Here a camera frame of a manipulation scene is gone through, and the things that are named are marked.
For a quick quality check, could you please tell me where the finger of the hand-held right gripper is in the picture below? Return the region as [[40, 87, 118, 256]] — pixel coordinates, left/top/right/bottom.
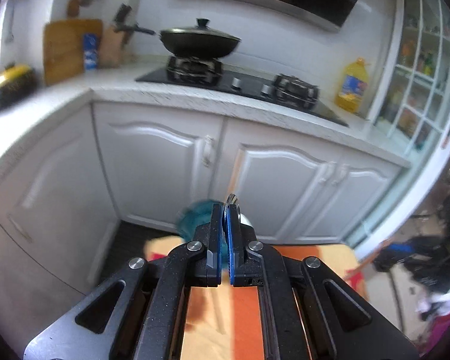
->
[[373, 238, 415, 272]]

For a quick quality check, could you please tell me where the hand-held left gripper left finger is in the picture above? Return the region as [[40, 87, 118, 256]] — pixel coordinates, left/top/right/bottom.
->
[[22, 202, 224, 360]]

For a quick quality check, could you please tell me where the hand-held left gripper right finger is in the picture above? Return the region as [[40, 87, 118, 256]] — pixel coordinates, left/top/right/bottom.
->
[[226, 203, 420, 360]]

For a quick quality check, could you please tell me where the white utensil holder teal rim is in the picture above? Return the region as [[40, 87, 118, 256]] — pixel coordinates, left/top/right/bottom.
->
[[176, 199, 215, 242]]

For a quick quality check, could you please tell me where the metal spoon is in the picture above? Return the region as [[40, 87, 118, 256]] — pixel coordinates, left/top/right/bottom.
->
[[225, 194, 254, 229]]

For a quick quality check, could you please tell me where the floral fleece blanket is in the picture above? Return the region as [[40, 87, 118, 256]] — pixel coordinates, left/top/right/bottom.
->
[[144, 236, 368, 360]]

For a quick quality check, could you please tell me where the black gas cooktop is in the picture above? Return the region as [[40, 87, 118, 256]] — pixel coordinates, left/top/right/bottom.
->
[[135, 56, 349, 128]]

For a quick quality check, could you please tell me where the yellow cooking oil bottle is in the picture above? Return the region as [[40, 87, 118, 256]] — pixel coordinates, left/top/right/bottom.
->
[[334, 57, 370, 115]]

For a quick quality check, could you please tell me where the black wok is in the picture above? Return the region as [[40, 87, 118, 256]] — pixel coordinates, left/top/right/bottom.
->
[[135, 24, 242, 61]]

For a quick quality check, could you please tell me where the white glass door cabinet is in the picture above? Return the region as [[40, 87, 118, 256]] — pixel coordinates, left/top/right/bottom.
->
[[373, 0, 450, 158]]

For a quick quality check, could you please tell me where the black wok lid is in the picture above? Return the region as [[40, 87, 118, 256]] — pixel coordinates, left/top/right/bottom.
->
[[161, 18, 242, 44]]

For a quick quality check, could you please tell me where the wooden knife block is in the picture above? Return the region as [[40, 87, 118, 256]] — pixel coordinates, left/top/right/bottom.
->
[[99, 22, 134, 68]]

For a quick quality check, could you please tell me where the blue white packet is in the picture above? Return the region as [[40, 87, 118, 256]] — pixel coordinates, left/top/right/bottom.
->
[[83, 33, 99, 71]]

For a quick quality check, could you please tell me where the wooden cutting board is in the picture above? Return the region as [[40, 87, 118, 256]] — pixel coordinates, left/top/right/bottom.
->
[[43, 19, 104, 86]]

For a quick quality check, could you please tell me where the yellow lidded black pot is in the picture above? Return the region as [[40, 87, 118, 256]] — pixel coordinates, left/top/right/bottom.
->
[[0, 64, 37, 111]]

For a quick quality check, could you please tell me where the metal cabinet door handle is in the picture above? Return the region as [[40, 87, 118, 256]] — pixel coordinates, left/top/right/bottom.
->
[[7, 214, 32, 242], [202, 135, 215, 167], [332, 164, 349, 186], [320, 162, 336, 184]]

